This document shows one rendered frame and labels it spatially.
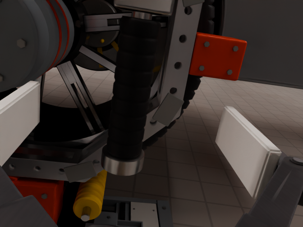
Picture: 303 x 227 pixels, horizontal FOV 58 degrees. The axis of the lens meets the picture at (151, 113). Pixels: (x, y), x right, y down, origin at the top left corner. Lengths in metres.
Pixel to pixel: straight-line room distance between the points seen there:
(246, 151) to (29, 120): 0.13
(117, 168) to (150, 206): 1.07
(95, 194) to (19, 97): 0.46
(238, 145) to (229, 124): 0.02
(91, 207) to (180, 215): 0.90
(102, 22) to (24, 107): 0.41
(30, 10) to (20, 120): 0.19
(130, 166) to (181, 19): 0.27
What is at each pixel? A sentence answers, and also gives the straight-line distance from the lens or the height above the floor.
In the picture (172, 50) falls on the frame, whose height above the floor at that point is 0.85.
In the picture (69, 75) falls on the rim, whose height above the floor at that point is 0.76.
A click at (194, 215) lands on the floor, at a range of 1.48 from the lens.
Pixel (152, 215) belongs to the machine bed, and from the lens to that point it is 1.30.
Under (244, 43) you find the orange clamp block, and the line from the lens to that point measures 0.50.
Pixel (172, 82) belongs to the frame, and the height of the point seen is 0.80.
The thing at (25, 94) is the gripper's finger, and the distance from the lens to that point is 0.17.
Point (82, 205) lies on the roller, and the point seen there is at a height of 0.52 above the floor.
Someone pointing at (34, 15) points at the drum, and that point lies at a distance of 0.34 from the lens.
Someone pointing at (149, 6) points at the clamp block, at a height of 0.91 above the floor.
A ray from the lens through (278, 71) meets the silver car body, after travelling 1.03.
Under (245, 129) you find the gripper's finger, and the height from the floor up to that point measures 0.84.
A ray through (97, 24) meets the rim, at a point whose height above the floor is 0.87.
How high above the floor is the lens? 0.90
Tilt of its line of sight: 19 degrees down
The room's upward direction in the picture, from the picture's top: 9 degrees clockwise
